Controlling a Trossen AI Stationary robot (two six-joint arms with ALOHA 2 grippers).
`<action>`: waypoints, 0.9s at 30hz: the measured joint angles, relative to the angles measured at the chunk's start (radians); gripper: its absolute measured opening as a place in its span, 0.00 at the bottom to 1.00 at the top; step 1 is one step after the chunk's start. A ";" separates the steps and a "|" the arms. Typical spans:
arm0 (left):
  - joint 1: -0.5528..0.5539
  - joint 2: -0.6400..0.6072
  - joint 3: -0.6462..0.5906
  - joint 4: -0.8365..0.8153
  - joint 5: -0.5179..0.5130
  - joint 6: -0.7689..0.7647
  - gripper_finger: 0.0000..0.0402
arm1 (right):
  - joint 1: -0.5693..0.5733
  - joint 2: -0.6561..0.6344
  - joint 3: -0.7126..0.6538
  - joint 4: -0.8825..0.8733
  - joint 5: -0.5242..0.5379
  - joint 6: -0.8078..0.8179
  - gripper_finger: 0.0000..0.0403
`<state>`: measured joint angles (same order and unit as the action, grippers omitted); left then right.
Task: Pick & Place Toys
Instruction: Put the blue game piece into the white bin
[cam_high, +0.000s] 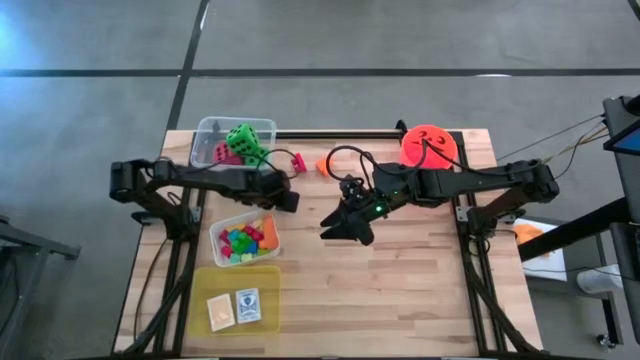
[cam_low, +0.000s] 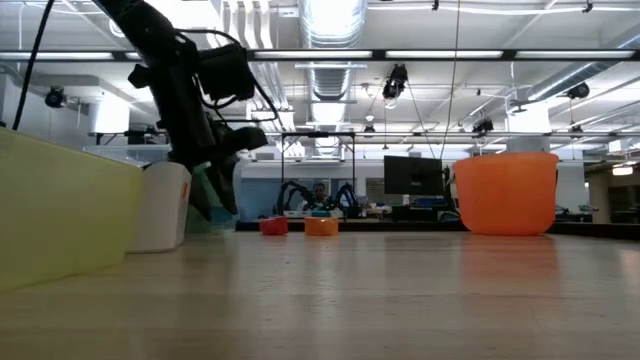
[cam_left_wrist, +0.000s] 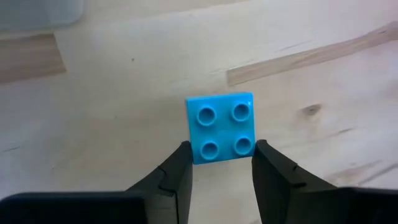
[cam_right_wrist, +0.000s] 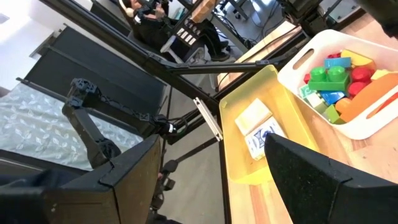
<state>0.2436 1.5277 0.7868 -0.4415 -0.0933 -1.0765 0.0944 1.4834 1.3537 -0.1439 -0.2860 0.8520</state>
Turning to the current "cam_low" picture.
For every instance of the black bar with light strips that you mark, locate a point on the black bar with light strips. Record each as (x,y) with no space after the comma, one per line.
(377,54)

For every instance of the white plastic bin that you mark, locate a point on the white plastic bin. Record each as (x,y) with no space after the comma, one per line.
(160,210)

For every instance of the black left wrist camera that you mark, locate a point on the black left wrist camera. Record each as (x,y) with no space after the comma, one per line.
(225,72)

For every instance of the yellow translucent tray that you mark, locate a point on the yellow translucent tray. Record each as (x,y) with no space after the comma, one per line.
(60,210)

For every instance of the silver air duct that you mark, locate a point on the silver air duct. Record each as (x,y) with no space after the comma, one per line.
(330,80)

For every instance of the person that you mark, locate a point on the person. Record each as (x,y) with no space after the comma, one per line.
(320,192)

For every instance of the black hanging camera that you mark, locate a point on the black hanging camera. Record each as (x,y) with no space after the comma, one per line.
(55,97)
(482,126)
(577,90)
(395,80)

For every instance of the clear plastic container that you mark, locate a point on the clear plastic container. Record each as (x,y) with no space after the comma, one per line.
(125,152)

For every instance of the orange pumpkin bucket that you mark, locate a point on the orange pumpkin bucket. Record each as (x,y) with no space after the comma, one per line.
(505,195)

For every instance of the black gantry frame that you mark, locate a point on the black gantry frame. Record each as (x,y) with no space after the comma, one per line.
(317,134)

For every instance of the black computer monitor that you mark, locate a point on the black computer monitor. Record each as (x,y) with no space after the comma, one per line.
(412,175)

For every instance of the small black robot arm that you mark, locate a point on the small black robot arm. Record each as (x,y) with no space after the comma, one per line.
(292,192)
(347,195)

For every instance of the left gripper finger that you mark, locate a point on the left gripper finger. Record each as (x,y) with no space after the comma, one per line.
(227,175)
(201,197)

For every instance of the red big building block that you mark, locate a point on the red big building block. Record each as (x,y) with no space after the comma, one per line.
(273,226)

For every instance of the orange big building block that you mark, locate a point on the orange big building block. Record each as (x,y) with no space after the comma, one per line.
(321,226)

